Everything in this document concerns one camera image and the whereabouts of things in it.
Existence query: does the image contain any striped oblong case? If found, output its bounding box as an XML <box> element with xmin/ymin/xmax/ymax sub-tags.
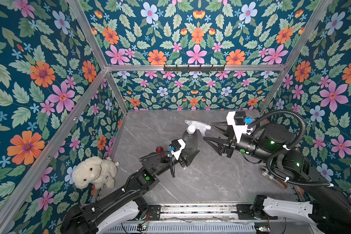
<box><xmin>259</xmin><ymin>166</ymin><xmax>289</xmax><ymax>190</ymax></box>

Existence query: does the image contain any cream plush teddy bear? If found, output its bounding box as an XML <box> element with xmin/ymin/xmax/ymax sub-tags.
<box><xmin>72</xmin><ymin>157</ymin><xmax>117</xmax><ymax>190</ymax></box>

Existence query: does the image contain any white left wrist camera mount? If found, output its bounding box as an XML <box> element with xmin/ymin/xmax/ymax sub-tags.
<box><xmin>169</xmin><ymin>138</ymin><xmax>186</xmax><ymax>160</ymax></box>

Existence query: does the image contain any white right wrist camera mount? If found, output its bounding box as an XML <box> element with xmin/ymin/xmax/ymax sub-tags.
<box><xmin>226</xmin><ymin>111</ymin><xmax>253</xmax><ymax>143</ymax></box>

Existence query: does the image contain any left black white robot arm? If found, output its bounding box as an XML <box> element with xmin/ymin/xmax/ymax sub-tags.
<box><xmin>60</xmin><ymin>139</ymin><xmax>199</xmax><ymax>234</ymax></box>

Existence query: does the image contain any small red object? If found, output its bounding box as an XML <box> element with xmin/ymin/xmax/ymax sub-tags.
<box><xmin>156</xmin><ymin>146</ymin><xmax>164</xmax><ymax>154</ymax></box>

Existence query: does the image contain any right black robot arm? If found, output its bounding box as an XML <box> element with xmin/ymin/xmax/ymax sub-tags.
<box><xmin>204</xmin><ymin>110</ymin><xmax>351</xmax><ymax>234</ymax></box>

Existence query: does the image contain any black metal ceiling bracket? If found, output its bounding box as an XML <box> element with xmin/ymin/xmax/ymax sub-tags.
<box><xmin>163</xmin><ymin>65</ymin><xmax>225</xmax><ymax>72</ymax></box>

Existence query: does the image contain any clear plastic spray bottle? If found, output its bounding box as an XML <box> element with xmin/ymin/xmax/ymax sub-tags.
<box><xmin>181</xmin><ymin>131</ymin><xmax>199</xmax><ymax>167</ymax></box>

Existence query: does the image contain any metal base rail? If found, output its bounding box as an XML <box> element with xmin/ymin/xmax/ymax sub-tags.
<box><xmin>136</xmin><ymin>202</ymin><xmax>320</xmax><ymax>234</ymax></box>

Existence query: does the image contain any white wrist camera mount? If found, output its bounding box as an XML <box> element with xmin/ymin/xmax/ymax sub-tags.
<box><xmin>169</xmin><ymin>138</ymin><xmax>186</xmax><ymax>160</ymax></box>
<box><xmin>226</xmin><ymin>111</ymin><xmax>253</xmax><ymax>143</ymax></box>

